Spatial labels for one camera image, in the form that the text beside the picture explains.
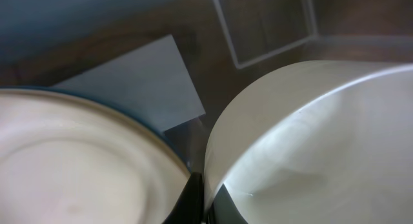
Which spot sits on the clear plastic storage bin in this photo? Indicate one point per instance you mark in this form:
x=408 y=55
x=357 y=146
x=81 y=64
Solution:
x=225 y=44

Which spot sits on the white label in bin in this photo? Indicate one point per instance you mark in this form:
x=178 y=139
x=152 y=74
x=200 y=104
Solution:
x=151 y=82

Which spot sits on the cream large bowl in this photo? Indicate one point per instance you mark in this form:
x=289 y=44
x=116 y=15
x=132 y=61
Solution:
x=65 y=159

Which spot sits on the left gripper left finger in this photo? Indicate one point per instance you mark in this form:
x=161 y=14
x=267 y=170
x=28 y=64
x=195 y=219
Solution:
x=189 y=206

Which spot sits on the blue large bowl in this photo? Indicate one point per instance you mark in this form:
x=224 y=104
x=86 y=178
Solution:
x=51 y=46

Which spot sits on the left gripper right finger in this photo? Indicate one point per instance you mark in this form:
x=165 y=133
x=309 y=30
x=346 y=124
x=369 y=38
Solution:
x=223 y=210

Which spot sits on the white small bowl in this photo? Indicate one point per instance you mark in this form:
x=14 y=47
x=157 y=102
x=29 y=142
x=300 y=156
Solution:
x=317 y=142

